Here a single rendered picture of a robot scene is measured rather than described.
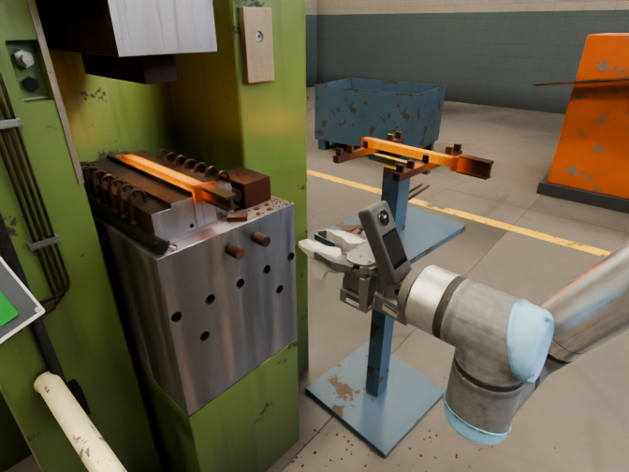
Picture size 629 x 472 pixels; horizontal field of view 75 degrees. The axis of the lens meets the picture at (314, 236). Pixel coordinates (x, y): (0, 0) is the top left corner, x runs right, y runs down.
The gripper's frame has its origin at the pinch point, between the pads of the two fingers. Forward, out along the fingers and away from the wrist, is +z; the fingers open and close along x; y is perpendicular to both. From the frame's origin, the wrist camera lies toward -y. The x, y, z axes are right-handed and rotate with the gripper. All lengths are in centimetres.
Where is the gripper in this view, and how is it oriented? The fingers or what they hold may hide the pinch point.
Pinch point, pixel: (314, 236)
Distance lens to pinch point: 69.0
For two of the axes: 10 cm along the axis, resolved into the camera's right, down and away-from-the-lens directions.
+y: 0.0, 8.9, 4.6
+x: 6.7, -3.4, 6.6
